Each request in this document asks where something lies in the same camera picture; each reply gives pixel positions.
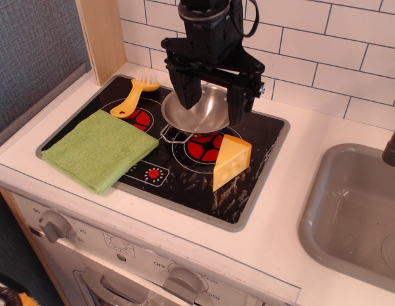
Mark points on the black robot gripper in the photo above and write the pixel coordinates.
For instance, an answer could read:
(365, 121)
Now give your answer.
(212, 50)

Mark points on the yellow toy cheese wedge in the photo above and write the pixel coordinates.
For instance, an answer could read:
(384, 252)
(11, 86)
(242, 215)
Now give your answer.
(233, 158)

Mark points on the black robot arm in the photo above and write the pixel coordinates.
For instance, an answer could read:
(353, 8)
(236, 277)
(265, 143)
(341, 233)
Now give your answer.
(212, 7)

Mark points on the black toy stove top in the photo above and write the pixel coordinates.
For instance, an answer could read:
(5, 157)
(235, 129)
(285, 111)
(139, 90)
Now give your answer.
(179, 176)

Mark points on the small steel wok pan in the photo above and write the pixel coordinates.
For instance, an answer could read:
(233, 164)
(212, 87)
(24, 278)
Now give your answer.
(209, 114)

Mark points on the yellow dish brush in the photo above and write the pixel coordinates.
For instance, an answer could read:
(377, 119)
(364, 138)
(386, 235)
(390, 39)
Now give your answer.
(144, 82)

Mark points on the green microfiber cloth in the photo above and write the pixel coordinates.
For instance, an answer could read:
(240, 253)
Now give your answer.
(100, 150)

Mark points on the grey toy sink basin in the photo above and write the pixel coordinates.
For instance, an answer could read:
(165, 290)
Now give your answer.
(348, 223)

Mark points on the grey faucet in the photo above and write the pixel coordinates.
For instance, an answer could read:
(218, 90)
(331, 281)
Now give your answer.
(388, 155)

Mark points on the grey right oven knob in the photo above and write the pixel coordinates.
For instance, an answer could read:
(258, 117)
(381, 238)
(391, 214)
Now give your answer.
(183, 284)

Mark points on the grey oven knob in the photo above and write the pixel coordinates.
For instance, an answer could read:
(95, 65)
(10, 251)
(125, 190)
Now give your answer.
(54, 226)
(183, 284)

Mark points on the grey left oven knob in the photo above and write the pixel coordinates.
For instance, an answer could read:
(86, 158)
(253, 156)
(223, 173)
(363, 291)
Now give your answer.
(54, 226)

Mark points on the orange black striped object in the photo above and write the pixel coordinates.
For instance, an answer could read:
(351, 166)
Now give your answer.
(10, 297)

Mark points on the wooden side post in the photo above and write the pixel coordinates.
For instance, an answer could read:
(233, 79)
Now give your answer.
(102, 31)

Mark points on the grey oven door handle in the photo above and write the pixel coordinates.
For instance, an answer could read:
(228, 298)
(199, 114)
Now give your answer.
(105, 296)

